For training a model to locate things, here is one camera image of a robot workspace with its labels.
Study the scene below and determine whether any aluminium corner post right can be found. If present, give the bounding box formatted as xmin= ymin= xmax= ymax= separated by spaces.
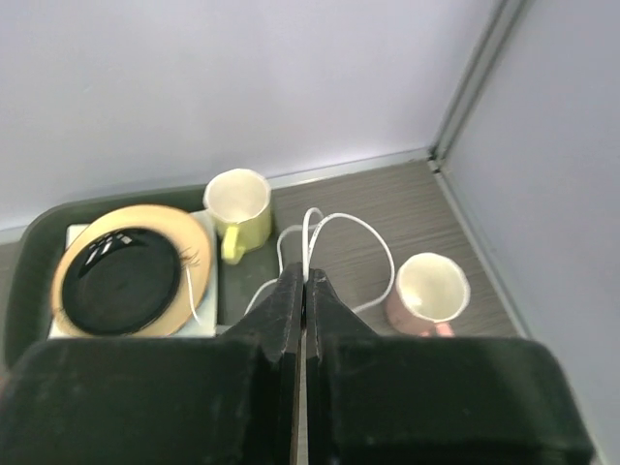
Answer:
xmin=429 ymin=0 xmax=529 ymax=168

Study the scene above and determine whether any white cable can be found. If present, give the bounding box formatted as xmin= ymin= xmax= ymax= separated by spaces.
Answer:
xmin=184 ymin=207 xmax=396 ymax=327

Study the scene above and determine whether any pink mug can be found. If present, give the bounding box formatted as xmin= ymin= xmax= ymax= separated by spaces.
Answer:
xmin=384 ymin=252 xmax=471 ymax=337

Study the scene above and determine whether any yellow mug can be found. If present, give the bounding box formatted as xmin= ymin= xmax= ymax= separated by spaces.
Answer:
xmin=202 ymin=169 xmax=272 ymax=265

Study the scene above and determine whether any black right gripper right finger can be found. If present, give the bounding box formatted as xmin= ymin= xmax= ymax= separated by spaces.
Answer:
xmin=305 ymin=269 xmax=595 ymax=464

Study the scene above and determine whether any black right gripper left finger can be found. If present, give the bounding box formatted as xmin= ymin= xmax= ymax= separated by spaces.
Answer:
xmin=1 ymin=264 xmax=304 ymax=464

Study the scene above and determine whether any white square plate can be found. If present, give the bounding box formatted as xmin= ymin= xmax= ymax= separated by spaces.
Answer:
xmin=47 ymin=204 xmax=218 ymax=339

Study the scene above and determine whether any dark green tray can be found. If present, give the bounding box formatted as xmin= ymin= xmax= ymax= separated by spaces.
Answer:
xmin=1 ymin=185 xmax=278 ymax=371

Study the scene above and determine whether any black and tan plate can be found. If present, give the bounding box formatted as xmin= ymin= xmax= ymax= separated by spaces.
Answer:
xmin=60 ymin=227 xmax=186 ymax=337

